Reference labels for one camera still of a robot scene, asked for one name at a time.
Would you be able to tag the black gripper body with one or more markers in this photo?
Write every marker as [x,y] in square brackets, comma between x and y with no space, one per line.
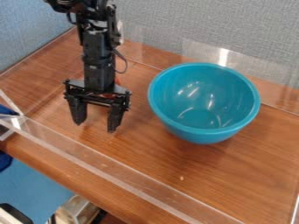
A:
[76,89]

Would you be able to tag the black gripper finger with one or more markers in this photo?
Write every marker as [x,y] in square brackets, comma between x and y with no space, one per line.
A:
[78,109]
[115,117]

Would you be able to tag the blue plastic bowl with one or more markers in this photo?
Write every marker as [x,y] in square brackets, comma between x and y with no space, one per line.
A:
[203,101]

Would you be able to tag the toy mushroom brown cap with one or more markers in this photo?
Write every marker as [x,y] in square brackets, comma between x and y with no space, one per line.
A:
[110,96]

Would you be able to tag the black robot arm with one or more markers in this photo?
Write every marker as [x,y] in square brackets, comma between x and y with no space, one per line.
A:
[95,18]

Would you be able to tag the blue cloth at left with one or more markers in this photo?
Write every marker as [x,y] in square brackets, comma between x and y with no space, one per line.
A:
[6,159]

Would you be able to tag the clear acrylic front barrier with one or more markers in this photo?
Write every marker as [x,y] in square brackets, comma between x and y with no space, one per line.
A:
[135,197]

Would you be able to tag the black white object bottom left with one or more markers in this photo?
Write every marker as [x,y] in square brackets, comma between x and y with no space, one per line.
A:
[12,216]

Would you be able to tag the metal frame under table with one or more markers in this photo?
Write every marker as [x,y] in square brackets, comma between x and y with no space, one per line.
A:
[76,211]

